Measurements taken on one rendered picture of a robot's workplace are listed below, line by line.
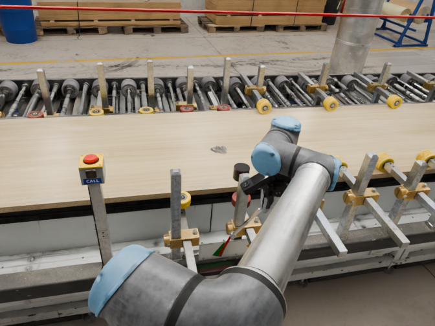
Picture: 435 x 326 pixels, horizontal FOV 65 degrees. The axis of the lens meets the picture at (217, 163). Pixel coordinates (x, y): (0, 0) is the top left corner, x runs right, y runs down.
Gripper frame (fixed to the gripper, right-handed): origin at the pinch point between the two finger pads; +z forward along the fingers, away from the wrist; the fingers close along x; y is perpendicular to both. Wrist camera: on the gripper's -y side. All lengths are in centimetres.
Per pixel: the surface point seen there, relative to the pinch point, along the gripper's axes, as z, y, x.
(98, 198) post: -7, -56, 6
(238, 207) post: 3.2, -7.1, 6.1
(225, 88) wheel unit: 4, 14, 115
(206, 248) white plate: 23.6, -18.3, 5.4
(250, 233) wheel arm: 14.6, -2.1, 2.5
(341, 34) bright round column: 33, 235, 347
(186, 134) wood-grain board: 11, -17, 73
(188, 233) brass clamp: 16.3, -25.4, 8.1
